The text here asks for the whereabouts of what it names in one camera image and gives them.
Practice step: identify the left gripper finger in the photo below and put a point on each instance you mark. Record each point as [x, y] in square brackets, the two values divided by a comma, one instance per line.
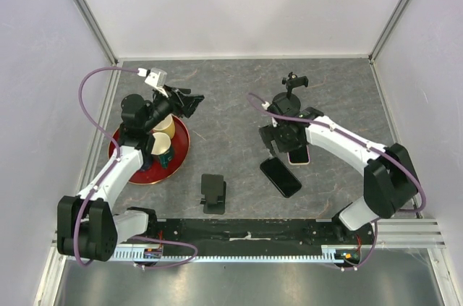
[184, 91]
[190, 103]

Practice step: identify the green mug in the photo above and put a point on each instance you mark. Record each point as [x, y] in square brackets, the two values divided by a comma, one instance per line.
[165, 158]

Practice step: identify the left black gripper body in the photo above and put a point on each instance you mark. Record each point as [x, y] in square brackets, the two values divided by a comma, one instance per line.
[176, 108]

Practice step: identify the black folding phone stand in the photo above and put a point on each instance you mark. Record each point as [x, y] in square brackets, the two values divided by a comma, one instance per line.
[213, 190]

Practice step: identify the black round-base phone holder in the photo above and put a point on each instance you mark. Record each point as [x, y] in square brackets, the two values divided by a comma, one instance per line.
[294, 83]

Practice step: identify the aluminium frame post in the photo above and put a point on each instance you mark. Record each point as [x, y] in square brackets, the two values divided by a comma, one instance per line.
[388, 29]
[95, 28]

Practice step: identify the slotted cable duct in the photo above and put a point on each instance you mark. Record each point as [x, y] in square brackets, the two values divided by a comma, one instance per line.
[143, 254]

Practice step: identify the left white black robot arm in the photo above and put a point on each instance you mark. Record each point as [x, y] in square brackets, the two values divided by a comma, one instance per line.
[86, 228]

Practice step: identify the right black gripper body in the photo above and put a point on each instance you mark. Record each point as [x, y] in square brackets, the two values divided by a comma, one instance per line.
[283, 140]

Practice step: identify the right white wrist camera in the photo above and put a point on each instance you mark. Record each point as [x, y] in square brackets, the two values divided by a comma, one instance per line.
[265, 105]

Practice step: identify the yellow cup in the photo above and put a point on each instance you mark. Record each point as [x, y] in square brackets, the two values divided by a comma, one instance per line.
[166, 126]

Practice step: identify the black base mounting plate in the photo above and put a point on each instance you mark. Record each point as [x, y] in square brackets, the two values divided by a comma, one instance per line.
[309, 231]

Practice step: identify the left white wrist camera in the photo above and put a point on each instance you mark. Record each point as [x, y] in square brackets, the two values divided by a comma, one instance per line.
[154, 77]

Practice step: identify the black smartphone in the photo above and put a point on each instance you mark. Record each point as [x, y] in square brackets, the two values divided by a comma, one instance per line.
[281, 177]

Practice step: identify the cream paper cup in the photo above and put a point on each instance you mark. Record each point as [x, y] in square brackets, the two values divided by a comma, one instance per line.
[162, 144]

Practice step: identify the left aluminium frame post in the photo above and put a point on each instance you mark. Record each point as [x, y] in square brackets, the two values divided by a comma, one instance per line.
[95, 28]

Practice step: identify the right aluminium frame post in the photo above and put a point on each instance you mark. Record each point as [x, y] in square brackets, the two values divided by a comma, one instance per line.
[388, 29]

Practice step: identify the pink-case smartphone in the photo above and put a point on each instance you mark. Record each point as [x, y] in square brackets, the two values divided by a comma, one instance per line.
[300, 156]

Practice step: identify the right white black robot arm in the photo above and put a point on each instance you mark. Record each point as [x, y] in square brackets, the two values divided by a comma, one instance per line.
[389, 177]

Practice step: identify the blue mug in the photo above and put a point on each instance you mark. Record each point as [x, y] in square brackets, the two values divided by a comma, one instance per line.
[146, 166]

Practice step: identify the red round tray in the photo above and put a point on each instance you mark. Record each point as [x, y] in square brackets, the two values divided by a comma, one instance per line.
[180, 144]

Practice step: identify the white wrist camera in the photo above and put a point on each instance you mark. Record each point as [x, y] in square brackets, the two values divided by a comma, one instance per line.
[154, 77]
[265, 105]

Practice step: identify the front aluminium rail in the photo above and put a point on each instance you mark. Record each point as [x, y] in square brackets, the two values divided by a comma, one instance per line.
[392, 232]

